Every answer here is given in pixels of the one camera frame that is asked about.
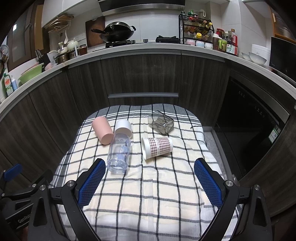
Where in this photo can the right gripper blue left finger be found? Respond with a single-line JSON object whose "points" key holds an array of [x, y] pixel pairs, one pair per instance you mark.
{"points": [[77, 194]]}

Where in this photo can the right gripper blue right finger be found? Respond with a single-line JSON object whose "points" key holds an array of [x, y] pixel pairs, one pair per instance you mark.
{"points": [[222, 194]]}

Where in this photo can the white ceramic cup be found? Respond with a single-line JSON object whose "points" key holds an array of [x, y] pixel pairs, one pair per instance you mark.
{"points": [[123, 127]]}

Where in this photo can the pink plastic cup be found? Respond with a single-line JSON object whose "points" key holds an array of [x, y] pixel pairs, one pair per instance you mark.
{"points": [[103, 130]]}

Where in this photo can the checkered paper cup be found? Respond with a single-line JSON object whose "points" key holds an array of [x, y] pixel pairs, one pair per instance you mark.
{"points": [[154, 147]]}

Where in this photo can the grey transparent square cup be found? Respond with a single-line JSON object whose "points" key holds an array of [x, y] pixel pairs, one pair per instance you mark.
{"points": [[160, 122]]}

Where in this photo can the clear plastic bottle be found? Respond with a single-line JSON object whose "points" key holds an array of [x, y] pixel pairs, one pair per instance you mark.
{"points": [[118, 154]]}

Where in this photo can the checkered table cloth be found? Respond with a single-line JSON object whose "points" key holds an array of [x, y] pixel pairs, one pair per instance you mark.
{"points": [[156, 199]]}

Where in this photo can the green dish soap bottle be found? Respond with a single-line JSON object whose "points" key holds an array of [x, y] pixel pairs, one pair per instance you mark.
{"points": [[8, 84]]}

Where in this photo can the green plastic basin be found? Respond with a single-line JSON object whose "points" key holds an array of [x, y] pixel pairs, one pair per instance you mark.
{"points": [[31, 73]]}

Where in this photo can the black microwave oven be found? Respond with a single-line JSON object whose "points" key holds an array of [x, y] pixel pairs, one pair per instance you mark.
{"points": [[282, 57]]}

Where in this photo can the red label sauce bottle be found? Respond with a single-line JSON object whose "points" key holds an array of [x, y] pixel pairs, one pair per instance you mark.
{"points": [[232, 43]]}

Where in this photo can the white teapot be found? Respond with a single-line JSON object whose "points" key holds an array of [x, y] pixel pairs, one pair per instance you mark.
{"points": [[72, 44]]}

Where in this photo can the black spice rack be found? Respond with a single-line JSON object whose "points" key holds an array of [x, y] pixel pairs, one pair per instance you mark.
{"points": [[191, 27]]}

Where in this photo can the black wok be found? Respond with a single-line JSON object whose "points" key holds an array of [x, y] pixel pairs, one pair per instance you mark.
{"points": [[115, 32]]}

